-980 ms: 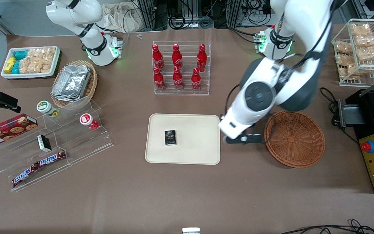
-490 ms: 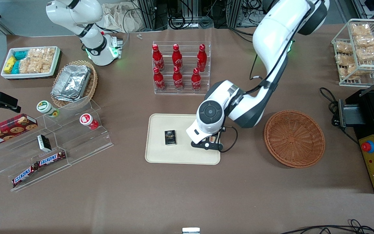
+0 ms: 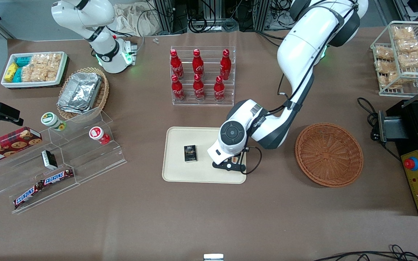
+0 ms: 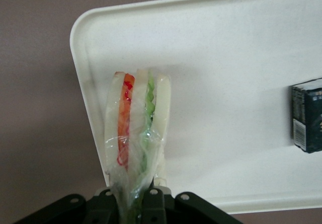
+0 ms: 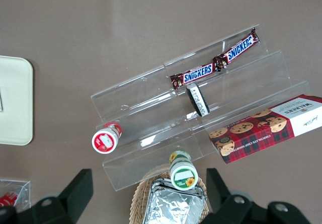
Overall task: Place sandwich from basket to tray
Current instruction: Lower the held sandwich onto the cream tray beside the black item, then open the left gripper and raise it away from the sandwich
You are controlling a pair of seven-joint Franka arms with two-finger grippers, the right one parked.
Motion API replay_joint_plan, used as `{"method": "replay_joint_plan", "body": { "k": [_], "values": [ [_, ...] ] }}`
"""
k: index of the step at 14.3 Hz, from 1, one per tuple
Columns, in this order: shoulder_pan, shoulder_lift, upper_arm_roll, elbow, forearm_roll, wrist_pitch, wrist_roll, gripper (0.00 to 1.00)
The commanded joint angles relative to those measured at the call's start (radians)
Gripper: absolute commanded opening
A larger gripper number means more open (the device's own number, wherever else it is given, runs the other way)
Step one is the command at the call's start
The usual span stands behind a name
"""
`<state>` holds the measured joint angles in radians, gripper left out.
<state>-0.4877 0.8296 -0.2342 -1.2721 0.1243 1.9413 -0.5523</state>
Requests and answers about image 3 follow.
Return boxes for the light wicker basket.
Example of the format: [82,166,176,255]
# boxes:
[57,67,109,120]

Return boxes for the black equipment base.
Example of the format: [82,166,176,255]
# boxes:
[386,100,418,216]

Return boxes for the beige cloth bag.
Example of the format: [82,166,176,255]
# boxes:
[112,3,159,37]

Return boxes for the black floor cables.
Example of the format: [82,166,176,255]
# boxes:
[312,244,418,261]

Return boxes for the white plastic bin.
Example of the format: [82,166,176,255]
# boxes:
[1,51,68,88]

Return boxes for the clear acrylic bottle rack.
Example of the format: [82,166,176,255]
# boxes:
[170,46,237,106]

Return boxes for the black clamp device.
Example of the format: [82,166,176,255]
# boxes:
[0,91,24,129]

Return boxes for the yellow snack packet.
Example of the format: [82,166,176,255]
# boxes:
[4,63,19,82]

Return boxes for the brown wicker basket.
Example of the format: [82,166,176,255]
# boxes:
[295,123,364,188]

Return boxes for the clear acrylic stepped shelf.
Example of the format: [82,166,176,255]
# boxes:
[0,107,128,214]

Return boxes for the red cola bottle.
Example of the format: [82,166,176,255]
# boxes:
[193,74,206,101]
[192,49,205,77]
[214,76,226,102]
[170,49,184,80]
[171,75,186,102]
[220,49,232,81]

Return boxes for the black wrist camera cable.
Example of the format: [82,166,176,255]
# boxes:
[245,146,263,175]

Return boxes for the red tartan cookie box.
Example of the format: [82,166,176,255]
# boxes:
[0,127,42,166]

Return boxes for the clear fried snack bag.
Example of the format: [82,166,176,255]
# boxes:
[396,39,418,53]
[378,72,413,90]
[399,51,418,69]
[375,60,400,74]
[391,26,417,41]
[374,46,396,61]

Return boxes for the stacked aluminium foil trays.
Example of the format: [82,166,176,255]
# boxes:
[57,72,103,114]

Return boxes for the beige plastic tray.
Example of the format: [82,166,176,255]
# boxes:
[162,127,247,184]

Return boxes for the green lid cup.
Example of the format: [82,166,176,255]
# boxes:
[41,112,67,132]

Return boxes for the Snickers chocolate bar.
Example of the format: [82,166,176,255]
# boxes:
[42,168,74,186]
[13,182,45,209]

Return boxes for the black grey adapter box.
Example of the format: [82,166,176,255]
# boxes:
[371,110,410,143]

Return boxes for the small black white box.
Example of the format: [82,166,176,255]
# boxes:
[41,150,58,170]

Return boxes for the black background cable bundle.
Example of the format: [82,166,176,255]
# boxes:
[187,0,257,34]

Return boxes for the clear rice cracker bag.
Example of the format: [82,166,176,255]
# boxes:
[21,54,48,82]
[44,53,63,82]

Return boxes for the red lid cup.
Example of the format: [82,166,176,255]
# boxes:
[89,127,111,145]

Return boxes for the small black carton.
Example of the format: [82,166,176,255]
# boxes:
[184,145,198,162]

